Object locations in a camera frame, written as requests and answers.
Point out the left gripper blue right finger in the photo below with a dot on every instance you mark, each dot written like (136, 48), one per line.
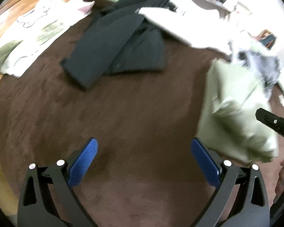
(251, 206)

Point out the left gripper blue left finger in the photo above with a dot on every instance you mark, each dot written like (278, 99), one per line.
(36, 206)

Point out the green leather jacket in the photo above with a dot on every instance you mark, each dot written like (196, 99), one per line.
(227, 123)

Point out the chair with clothes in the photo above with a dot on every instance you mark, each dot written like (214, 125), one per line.
(267, 38)

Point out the person's right hand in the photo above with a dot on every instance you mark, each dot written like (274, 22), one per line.
(280, 183)

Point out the grey striped sweater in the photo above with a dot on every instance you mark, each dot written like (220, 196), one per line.
(265, 66)

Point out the bear print pillow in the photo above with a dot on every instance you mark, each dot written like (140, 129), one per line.
(32, 33)

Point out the black garment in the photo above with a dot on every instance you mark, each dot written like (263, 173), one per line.
(118, 40)

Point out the white fleece garment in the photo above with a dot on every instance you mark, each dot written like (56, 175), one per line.
(197, 27)

